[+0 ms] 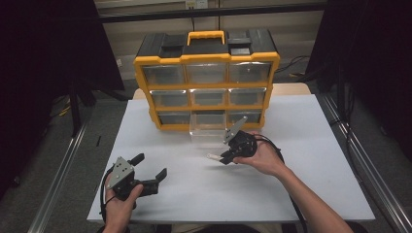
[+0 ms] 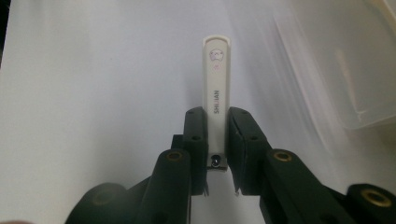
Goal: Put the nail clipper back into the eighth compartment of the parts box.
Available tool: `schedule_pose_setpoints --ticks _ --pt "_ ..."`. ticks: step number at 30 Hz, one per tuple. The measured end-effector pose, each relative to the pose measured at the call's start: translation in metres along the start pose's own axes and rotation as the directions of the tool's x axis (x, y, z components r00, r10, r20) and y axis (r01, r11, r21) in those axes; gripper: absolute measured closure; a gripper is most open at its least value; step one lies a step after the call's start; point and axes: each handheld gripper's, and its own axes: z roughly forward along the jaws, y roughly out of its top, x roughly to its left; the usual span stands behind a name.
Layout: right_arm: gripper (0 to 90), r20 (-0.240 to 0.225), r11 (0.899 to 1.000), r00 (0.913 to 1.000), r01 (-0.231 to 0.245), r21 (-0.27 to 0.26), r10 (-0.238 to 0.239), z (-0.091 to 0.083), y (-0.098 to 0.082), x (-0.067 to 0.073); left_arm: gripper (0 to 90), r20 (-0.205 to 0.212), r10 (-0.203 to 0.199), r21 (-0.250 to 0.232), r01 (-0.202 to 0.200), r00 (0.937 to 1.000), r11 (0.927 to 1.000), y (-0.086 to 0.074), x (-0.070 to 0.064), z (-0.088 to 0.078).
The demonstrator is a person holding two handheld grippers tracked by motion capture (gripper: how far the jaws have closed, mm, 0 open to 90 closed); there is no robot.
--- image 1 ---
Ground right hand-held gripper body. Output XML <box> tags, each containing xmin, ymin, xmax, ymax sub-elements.
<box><xmin>223</xmin><ymin>116</ymin><xmax>259</xmax><ymax>163</ymax></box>

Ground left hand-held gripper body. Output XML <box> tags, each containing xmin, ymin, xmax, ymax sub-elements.
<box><xmin>105</xmin><ymin>155</ymin><xmax>160</xmax><ymax>208</ymax></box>

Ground clear plastic drawer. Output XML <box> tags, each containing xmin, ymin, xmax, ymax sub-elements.
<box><xmin>189</xmin><ymin>111</ymin><xmax>231</xmax><ymax>144</ymax></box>

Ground yellow black drawer organizer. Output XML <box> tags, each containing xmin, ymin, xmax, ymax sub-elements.
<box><xmin>132</xmin><ymin>27</ymin><xmax>282</xmax><ymax>132</ymax></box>

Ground person's right hand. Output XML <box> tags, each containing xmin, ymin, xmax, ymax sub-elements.
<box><xmin>232</xmin><ymin>130</ymin><xmax>288</xmax><ymax>179</ymax></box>

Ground person's left hand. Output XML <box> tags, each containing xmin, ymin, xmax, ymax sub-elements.
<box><xmin>103</xmin><ymin>181</ymin><xmax>145</xmax><ymax>229</ymax></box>

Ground white table sheet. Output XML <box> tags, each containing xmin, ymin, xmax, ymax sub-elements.
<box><xmin>86</xmin><ymin>93</ymin><xmax>376</xmax><ymax>224</ymax></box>

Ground wooden table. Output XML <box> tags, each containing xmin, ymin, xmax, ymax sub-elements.
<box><xmin>132</xmin><ymin>82</ymin><xmax>312</xmax><ymax>102</ymax></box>

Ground black metal stand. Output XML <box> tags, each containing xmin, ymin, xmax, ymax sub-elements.
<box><xmin>66</xmin><ymin>77</ymin><xmax>130</xmax><ymax>138</ymax></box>

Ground grid of clear drawers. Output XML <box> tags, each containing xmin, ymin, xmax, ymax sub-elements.
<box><xmin>141</xmin><ymin>61</ymin><xmax>272</xmax><ymax>126</ymax></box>

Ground black horizontal bar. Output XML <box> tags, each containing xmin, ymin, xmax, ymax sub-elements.
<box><xmin>96</xmin><ymin>2</ymin><xmax>328</xmax><ymax>24</ymax></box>

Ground black curtain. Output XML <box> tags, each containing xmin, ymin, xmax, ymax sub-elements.
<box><xmin>305</xmin><ymin>0</ymin><xmax>412</xmax><ymax>161</ymax></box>
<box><xmin>0</xmin><ymin>0</ymin><xmax>126</xmax><ymax>199</ymax></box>

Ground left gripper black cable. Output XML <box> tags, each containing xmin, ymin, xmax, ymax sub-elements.
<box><xmin>98</xmin><ymin>165</ymin><xmax>115</xmax><ymax>225</ymax></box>

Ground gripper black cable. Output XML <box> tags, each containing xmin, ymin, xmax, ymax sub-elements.
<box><xmin>98</xmin><ymin>165</ymin><xmax>115</xmax><ymax>225</ymax></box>
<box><xmin>253</xmin><ymin>133</ymin><xmax>308</xmax><ymax>233</ymax></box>

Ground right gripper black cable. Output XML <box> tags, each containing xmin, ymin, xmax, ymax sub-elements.
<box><xmin>253</xmin><ymin>133</ymin><xmax>308</xmax><ymax>233</ymax></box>

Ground aluminium floor rail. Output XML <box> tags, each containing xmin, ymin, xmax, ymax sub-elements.
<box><xmin>26</xmin><ymin>122</ymin><xmax>89</xmax><ymax>233</ymax></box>
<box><xmin>318</xmin><ymin>92</ymin><xmax>412</xmax><ymax>233</ymax></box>

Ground yellow floor cable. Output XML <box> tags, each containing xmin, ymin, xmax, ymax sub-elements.
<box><xmin>57</xmin><ymin>102</ymin><xmax>73</xmax><ymax>118</ymax></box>

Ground black floor cables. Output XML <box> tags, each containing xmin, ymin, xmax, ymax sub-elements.
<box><xmin>274</xmin><ymin>54</ymin><xmax>313</xmax><ymax>80</ymax></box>

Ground white wall socket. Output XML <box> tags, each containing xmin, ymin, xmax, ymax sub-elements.
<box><xmin>185</xmin><ymin>0</ymin><xmax>209</xmax><ymax>10</ymax></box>

